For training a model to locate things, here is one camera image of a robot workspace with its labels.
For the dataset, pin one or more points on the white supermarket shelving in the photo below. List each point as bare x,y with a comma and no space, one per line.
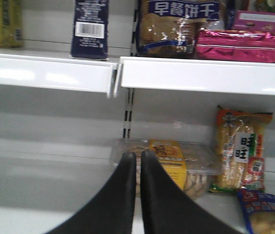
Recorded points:
61,116

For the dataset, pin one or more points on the rear yellow pear drink bottle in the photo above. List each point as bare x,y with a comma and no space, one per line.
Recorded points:
10,24

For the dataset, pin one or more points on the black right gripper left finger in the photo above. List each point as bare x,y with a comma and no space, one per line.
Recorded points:
111,210

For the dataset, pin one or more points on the rice cracker snack bag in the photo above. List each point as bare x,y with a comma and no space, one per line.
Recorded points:
239,146

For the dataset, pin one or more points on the purple snack box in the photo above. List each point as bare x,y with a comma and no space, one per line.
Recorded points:
254,21

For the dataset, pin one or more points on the blue snack bag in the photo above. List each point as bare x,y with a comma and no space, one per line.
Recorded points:
258,211

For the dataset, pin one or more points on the clear box of snacks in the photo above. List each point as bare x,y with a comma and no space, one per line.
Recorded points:
192,166

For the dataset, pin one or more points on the cracker package blue trim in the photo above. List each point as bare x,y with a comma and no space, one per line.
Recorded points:
170,28

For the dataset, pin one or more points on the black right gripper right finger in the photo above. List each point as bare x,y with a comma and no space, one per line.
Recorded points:
166,209

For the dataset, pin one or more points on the dark blue Chocofello cookie box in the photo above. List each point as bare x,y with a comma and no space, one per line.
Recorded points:
90,30

